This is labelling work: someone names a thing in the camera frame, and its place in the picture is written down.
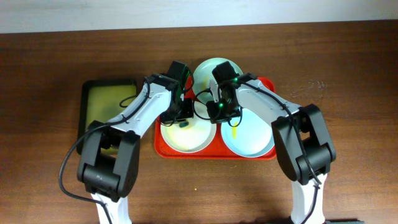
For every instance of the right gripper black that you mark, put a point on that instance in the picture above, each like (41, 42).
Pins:
(214, 117)

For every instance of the red plastic tray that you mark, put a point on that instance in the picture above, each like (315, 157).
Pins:
(217, 149)

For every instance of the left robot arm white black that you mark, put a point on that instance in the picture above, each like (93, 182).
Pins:
(109, 161)

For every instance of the green yellow sponge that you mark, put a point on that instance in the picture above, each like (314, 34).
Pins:
(183, 125)

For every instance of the white plate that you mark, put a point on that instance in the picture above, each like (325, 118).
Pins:
(193, 138)

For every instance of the black tray with soapy water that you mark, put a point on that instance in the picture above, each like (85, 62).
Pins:
(100, 100)

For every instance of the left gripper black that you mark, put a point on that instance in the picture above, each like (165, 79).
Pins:
(177, 116)

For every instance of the mint green plate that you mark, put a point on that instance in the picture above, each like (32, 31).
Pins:
(203, 75)

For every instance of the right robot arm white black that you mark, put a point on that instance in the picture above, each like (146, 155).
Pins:
(302, 141)

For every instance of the light blue plate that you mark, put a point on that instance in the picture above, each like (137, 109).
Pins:
(248, 137)

